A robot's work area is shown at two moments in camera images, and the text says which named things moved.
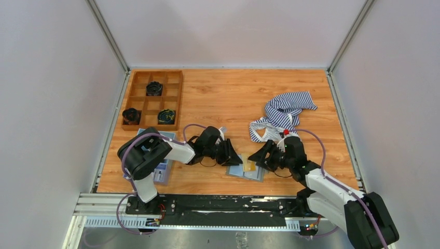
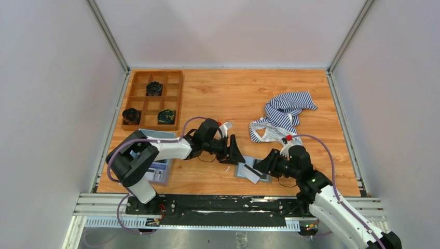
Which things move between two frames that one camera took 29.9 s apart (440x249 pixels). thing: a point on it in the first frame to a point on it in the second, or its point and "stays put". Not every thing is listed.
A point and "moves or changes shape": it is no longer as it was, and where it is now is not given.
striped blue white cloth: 282,116 stays put
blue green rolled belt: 166,116 stays put
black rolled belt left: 131,116 stays put
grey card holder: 237,171 moves or changes shape
